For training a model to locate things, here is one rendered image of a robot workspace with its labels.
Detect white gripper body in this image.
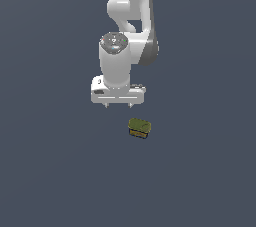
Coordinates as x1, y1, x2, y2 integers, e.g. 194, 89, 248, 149
90, 74, 147, 105

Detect small olive green box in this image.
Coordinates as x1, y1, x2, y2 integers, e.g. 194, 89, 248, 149
127, 117, 152, 140

